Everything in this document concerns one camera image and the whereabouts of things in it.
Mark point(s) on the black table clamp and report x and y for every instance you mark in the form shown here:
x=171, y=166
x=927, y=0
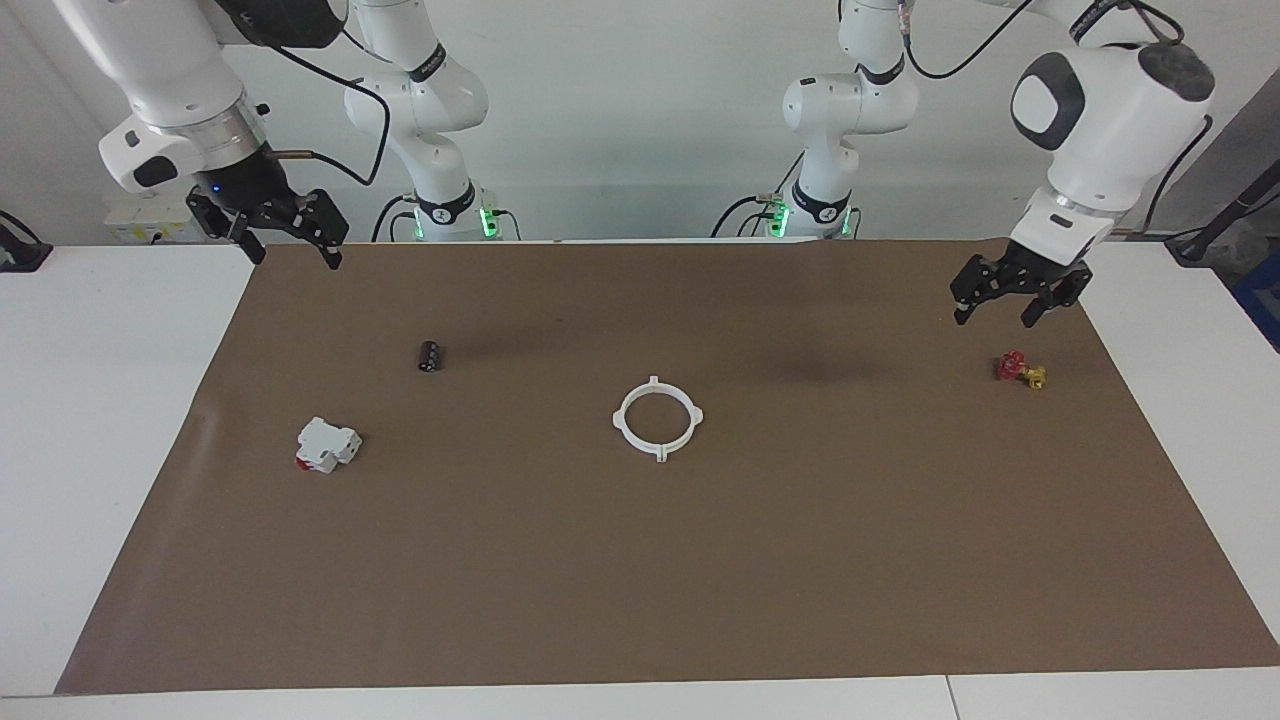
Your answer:
x=25, y=255

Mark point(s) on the brown table mat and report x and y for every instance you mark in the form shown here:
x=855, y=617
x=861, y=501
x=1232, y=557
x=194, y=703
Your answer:
x=640, y=580

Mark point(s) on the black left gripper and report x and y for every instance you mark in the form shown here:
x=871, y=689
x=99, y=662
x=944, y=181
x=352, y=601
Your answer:
x=1035, y=268

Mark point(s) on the dark grey board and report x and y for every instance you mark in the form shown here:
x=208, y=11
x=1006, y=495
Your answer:
x=1250, y=130

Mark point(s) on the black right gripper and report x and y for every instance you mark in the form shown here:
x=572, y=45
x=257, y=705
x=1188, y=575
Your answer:
x=250, y=190

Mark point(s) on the red handwheel yellow valve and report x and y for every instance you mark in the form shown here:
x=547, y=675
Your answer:
x=1015, y=368

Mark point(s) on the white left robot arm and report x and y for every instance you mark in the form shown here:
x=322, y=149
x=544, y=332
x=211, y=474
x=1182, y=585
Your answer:
x=1110, y=130

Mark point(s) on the black cylindrical capacitor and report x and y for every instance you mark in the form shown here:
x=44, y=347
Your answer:
x=431, y=357

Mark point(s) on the white circuit breaker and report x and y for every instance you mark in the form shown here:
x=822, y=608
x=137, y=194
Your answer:
x=325, y=445

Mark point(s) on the black stand pole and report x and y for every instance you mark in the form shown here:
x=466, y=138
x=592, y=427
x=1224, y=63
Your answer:
x=1225, y=215

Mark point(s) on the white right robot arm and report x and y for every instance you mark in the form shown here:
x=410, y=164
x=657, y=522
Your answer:
x=150, y=60

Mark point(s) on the blue crate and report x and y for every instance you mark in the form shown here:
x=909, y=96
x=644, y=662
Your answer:
x=1262, y=300

